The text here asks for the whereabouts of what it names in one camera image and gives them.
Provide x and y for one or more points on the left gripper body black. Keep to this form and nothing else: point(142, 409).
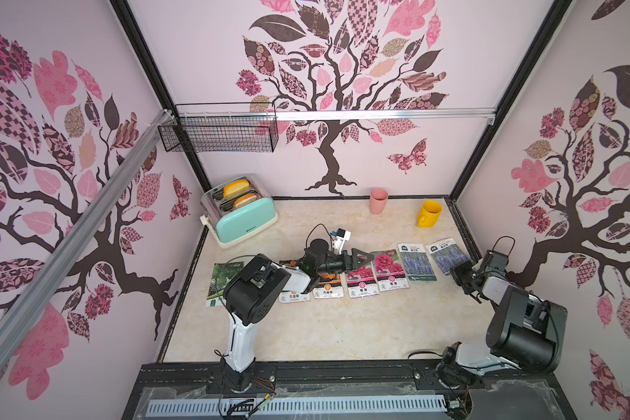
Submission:
point(334, 263)

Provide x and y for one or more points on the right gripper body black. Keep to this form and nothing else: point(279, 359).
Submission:
point(465, 276)

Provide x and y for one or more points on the pink flower seed packet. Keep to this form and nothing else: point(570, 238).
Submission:
point(362, 283)

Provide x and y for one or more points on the lavender seed packet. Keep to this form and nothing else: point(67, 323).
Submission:
point(416, 263)
point(447, 254)

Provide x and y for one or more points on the marigold seed packet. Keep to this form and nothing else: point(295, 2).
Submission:
point(329, 287)
point(294, 296)

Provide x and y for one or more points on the pink flower packet edge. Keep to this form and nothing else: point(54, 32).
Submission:
point(389, 272)

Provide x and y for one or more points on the green plant seed packet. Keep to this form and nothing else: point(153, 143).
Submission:
point(222, 274)

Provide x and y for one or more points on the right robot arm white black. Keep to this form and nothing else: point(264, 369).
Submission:
point(526, 333)

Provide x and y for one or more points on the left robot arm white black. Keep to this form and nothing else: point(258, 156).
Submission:
point(250, 295)

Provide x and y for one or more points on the pink cup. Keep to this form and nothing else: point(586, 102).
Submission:
point(378, 199)

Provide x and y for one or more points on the yellow mug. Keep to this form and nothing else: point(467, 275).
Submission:
point(429, 214)

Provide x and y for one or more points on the toast slice front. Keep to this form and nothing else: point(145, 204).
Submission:
point(245, 200)

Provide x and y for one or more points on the toast slice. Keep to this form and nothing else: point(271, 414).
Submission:
point(245, 200)
point(235, 188)

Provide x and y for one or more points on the mint green toaster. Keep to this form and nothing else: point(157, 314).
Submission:
point(230, 226)

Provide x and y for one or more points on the toast slice rear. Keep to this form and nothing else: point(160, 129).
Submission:
point(235, 188)

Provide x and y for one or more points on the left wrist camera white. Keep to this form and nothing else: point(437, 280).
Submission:
point(340, 237)

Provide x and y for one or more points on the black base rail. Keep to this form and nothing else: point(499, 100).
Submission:
point(502, 394)

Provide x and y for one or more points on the aluminium rail back wall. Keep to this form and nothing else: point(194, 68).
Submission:
point(333, 115)

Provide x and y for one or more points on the aluminium rail wall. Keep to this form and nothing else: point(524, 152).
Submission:
point(333, 115)
point(33, 300)

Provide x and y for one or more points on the white vented cable duct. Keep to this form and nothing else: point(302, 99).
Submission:
point(295, 406)

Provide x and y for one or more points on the black wire basket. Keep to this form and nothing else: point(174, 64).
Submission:
point(221, 127)

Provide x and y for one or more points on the aluminium rail left wall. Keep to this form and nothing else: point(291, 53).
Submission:
point(33, 300)

